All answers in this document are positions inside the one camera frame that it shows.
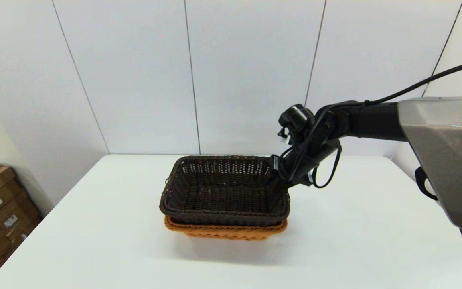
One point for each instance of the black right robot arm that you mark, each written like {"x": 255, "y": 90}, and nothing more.
{"x": 435, "y": 136}

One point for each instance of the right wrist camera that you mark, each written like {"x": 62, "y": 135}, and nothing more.
{"x": 305, "y": 180}

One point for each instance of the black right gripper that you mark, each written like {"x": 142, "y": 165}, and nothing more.
{"x": 309, "y": 154}

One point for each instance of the orange wicker basket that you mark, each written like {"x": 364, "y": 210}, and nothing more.
{"x": 223, "y": 232}

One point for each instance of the dark brown wicker basket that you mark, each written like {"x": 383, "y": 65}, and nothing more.
{"x": 223, "y": 196}

